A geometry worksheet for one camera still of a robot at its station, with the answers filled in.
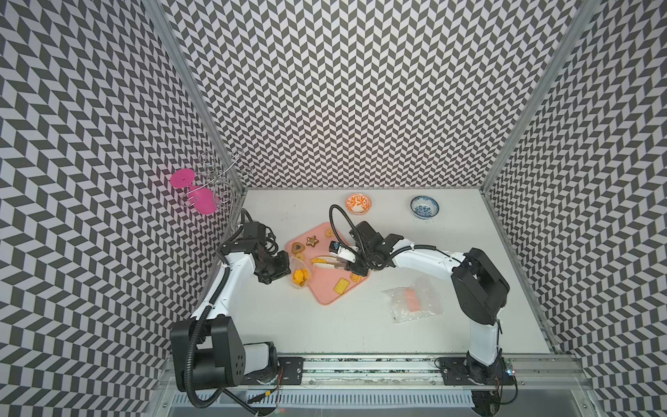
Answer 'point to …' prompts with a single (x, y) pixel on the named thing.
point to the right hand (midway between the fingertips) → (351, 262)
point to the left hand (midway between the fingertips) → (289, 272)
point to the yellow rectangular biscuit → (341, 286)
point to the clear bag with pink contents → (413, 302)
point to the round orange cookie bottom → (356, 278)
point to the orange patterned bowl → (359, 203)
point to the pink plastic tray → (326, 283)
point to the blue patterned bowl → (424, 207)
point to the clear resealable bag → (295, 264)
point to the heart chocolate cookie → (297, 248)
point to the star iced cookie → (312, 241)
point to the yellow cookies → (300, 277)
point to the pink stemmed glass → (205, 201)
